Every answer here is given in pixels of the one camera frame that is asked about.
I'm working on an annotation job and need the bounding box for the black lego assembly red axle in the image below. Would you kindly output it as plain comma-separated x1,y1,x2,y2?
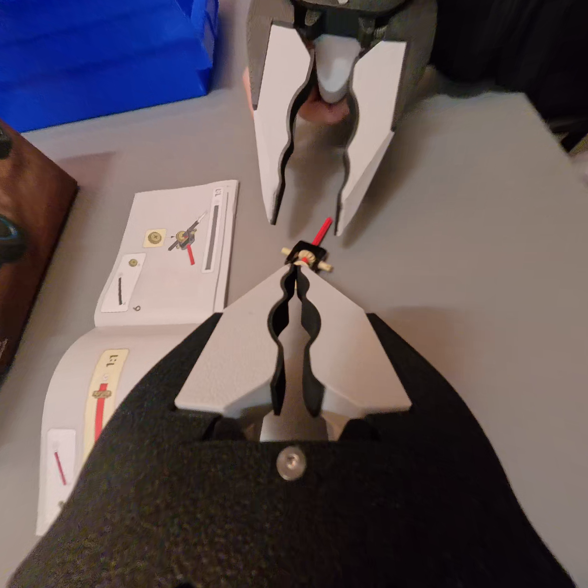
280,217,334,275

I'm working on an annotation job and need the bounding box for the person's dark clothing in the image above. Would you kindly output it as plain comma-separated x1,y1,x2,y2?
432,0,588,152

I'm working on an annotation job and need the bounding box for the open lego instruction booklet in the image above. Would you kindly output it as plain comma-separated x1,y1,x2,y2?
36,179,239,536

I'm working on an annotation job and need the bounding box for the person's right hand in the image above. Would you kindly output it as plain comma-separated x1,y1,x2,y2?
298,87,352,126

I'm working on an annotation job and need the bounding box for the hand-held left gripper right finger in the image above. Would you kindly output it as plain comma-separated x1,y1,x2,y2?
296,268,413,421

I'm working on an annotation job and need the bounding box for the blue plastic bin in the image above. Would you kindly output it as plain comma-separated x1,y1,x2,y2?
0,0,220,134

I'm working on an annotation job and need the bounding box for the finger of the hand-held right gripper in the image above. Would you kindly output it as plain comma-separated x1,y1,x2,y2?
253,23,317,226
334,39,408,237

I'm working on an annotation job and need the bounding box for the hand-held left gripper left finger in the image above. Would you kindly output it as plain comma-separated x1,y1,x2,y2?
175,266,298,419

